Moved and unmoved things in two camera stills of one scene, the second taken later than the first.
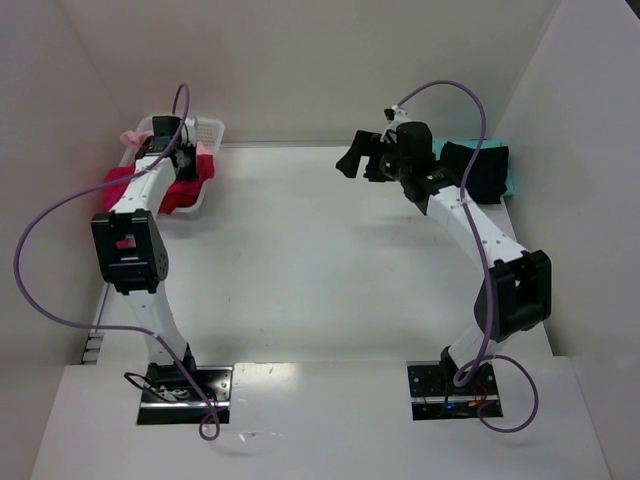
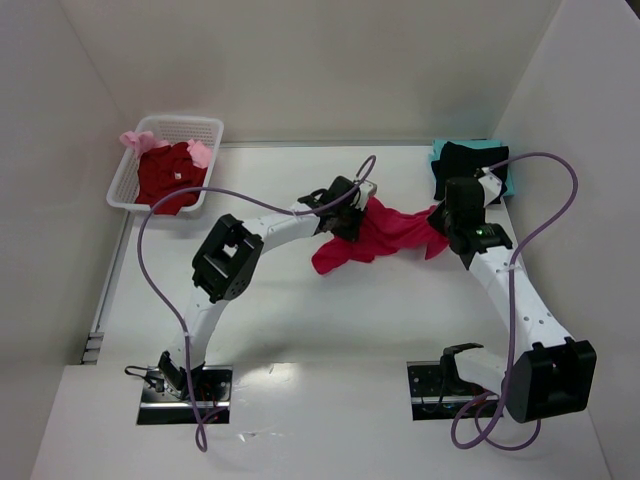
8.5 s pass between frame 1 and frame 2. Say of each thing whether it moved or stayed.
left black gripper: moved
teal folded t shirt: stayed
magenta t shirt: moved
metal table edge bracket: stayed
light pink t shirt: stayed
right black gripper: moved
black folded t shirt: stayed
